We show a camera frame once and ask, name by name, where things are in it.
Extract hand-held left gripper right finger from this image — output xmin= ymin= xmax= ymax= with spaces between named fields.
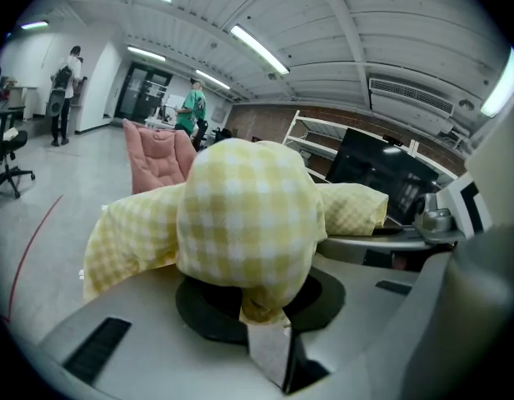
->
xmin=282 ymin=327 xmax=331 ymax=394

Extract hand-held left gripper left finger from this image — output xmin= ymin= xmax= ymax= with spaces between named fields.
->
xmin=245 ymin=321 xmax=292 ymax=391

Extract yellow checked cloth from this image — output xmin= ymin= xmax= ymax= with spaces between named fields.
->
xmin=82 ymin=137 xmax=390 ymax=327

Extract pink cushioned seat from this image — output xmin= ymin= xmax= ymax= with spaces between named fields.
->
xmin=122 ymin=117 xmax=198 ymax=195

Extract black monitor screen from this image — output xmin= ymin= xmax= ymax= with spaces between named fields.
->
xmin=325 ymin=127 xmax=442 ymax=225

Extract white metal shelf rack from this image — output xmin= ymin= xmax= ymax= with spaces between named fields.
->
xmin=282 ymin=109 xmax=466 ymax=183

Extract white table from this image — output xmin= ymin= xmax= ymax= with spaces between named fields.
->
xmin=144 ymin=116 xmax=177 ymax=131

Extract black double door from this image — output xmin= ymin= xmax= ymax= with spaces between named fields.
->
xmin=114 ymin=61 xmax=174 ymax=125

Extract white air conditioning unit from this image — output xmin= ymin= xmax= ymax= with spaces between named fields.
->
xmin=367 ymin=77 xmax=456 ymax=119

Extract black office chair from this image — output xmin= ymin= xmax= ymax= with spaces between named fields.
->
xmin=0 ymin=106 xmax=36 ymax=203

